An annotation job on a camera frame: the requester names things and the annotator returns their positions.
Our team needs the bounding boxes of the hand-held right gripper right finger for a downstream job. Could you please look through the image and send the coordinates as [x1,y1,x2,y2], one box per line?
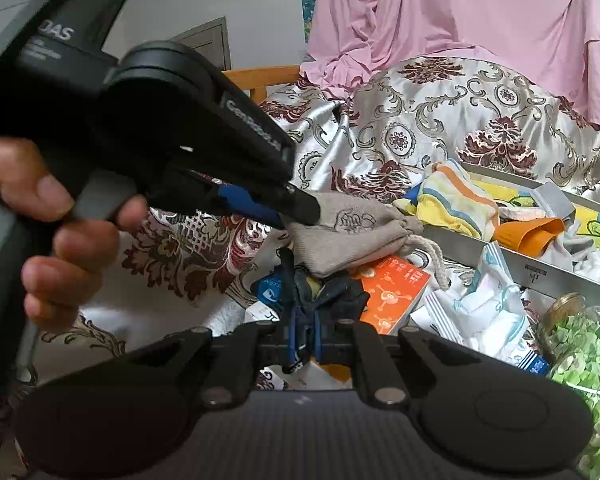
[311,321,482,408]

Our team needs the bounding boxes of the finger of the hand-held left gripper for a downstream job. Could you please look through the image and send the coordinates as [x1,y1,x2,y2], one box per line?
[190,165,323,227]
[167,180,287,230]

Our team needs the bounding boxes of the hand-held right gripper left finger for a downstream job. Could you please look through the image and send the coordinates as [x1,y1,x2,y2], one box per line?
[125,321,302,408]

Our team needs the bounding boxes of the black cloth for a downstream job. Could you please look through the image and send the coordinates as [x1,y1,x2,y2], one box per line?
[275,247,372,375]

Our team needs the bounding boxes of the beige drawstring pouch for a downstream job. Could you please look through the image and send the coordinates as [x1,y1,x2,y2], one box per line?
[285,191,453,292]

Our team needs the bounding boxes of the striped sock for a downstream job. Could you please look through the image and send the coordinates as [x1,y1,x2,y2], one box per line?
[392,159,501,241]

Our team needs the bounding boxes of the orange cloth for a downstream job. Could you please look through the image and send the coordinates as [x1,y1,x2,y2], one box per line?
[492,216,567,259]

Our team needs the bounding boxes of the metal tray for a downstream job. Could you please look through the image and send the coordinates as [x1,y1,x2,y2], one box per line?
[422,162,600,307]

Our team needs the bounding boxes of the person's left hand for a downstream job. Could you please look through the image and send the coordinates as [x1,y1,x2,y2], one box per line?
[0,136,149,332]

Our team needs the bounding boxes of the orange box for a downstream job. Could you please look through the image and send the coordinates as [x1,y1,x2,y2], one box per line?
[352,254,432,337]

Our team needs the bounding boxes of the floral satin blanket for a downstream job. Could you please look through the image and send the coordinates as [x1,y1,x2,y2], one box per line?
[10,56,600,397]

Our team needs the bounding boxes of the white blue printed packet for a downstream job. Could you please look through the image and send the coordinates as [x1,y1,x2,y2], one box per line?
[410,240,552,377]

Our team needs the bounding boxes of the pink cloth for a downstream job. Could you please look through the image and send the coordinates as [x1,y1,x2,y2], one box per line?
[300,0,600,137]

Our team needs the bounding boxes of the grey cloth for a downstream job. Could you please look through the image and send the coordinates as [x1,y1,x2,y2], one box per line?
[534,181,577,219]

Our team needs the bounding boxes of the glass jar green filling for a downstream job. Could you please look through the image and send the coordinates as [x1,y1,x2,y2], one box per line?
[535,292,600,480]

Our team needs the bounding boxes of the yellow blue printed cloth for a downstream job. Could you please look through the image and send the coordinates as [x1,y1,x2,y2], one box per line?
[480,180,600,257]

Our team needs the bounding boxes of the grey wall panel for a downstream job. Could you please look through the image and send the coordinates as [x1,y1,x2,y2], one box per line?
[172,16,231,72]

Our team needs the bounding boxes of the wooden bed frame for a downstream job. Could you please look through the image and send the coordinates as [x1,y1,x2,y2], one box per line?
[222,66,306,104]

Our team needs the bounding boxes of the colourful wall poster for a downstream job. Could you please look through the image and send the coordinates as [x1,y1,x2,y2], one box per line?
[300,0,322,44]

